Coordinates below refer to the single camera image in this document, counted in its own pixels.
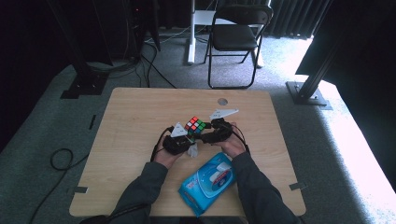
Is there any bundle of black floor cables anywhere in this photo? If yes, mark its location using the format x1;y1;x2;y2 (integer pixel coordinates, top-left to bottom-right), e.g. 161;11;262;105
86;40;177;90

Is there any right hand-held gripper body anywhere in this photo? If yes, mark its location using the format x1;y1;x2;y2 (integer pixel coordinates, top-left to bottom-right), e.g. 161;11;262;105
208;107;240;145

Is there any hand-held gripper black cable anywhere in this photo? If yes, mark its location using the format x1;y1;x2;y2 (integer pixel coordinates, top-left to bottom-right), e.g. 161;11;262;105
231;123;251;154
78;125;175;224

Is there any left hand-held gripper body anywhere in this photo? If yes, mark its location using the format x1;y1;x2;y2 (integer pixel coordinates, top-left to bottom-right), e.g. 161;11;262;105
163;121;192;156

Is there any blue wet wipes pack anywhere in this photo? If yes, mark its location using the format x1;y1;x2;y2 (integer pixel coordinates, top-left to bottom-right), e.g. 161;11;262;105
177;151;239;217

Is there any multicoloured puzzle cube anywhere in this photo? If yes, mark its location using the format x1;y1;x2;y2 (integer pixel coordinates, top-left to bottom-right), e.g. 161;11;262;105
184;116;207;136

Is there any person's right hand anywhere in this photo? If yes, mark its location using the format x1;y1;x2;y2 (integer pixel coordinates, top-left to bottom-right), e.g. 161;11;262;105
218;121;249;159

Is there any person's left hand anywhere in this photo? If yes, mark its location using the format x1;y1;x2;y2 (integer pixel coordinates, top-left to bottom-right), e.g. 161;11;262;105
153;145;184;170

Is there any dark pleated curtain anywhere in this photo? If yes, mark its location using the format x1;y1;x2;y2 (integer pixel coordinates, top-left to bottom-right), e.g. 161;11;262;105
264;0;332;40

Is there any right hand-held gripper black cable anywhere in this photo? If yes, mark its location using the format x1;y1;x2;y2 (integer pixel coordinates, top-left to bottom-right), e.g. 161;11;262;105
231;123;251;154

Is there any black folding chair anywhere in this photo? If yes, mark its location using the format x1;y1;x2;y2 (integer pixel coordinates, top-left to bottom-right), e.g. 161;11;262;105
204;3;275;91

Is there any looped black floor cable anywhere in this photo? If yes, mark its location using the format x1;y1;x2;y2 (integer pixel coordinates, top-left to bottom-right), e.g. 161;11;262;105
29;147;91;224

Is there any left hand-held gripper black cable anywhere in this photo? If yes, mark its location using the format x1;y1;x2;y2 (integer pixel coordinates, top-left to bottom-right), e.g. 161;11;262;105
78;125;175;224

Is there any black computer tower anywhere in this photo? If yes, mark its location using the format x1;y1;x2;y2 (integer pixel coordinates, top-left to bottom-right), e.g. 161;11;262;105
124;0;162;61

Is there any black metal stand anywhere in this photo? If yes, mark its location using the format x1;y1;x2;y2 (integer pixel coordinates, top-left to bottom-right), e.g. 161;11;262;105
46;0;109;100
285;29;347;111

